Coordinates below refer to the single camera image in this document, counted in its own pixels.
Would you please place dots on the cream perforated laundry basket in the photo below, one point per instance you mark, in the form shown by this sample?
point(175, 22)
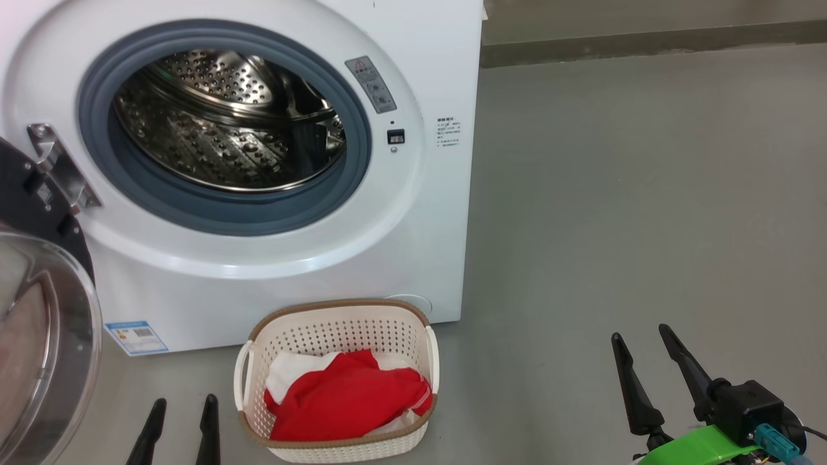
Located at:
point(336, 329)

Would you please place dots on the black round washer door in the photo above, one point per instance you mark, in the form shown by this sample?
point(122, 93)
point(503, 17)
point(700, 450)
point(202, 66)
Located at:
point(45, 361)

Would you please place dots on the grey warning label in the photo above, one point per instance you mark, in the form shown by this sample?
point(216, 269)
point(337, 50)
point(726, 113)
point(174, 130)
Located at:
point(370, 84)

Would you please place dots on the round white filter cover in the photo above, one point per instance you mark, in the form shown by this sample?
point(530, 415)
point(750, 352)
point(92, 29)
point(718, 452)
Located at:
point(418, 302)

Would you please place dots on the black door latch socket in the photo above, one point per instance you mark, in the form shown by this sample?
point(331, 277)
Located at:
point(396, 136)

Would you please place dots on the small printed text sticker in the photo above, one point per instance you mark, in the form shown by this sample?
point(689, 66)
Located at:
point(448, 132)

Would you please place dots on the metal door hinge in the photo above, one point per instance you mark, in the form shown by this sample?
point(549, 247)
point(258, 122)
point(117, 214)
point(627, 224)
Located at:
point(61, 168)

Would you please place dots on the blue energy label sticker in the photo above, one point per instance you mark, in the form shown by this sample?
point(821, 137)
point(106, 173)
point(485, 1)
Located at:
point(137, 337)

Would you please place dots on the red and white garment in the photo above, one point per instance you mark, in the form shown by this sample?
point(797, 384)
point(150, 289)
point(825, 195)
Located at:
point(342, 400)

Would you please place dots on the white front-load washing machine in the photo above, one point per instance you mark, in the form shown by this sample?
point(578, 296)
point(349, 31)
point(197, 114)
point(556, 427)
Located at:
point(413, 258)

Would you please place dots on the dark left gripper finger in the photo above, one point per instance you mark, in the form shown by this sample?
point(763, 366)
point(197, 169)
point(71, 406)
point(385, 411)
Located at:
point(209, 433)
point(147, 433)

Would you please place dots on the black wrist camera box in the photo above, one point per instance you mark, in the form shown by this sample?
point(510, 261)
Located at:
point(746, 407)

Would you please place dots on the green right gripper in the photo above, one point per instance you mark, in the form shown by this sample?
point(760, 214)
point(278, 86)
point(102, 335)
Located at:
point(694, 447)

